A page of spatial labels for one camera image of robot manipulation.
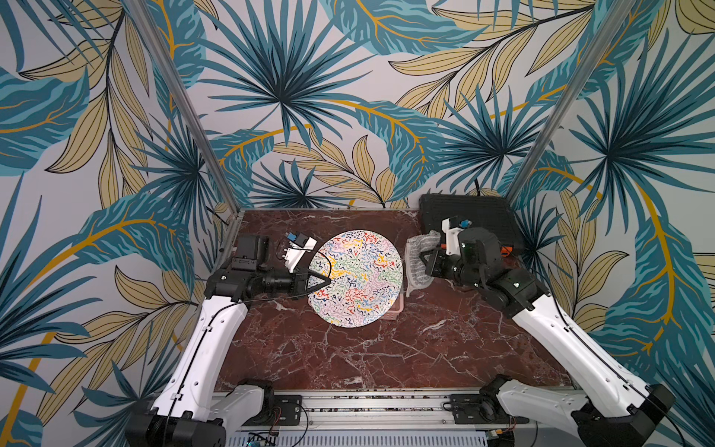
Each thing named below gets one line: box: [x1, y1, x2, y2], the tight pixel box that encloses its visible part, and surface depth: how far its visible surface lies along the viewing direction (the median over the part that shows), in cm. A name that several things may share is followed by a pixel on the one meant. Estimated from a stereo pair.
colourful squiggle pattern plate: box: [308, 229, 405, 328], surface depth 70 cm
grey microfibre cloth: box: [404, 230, 442, 298], surface depth 71 cm
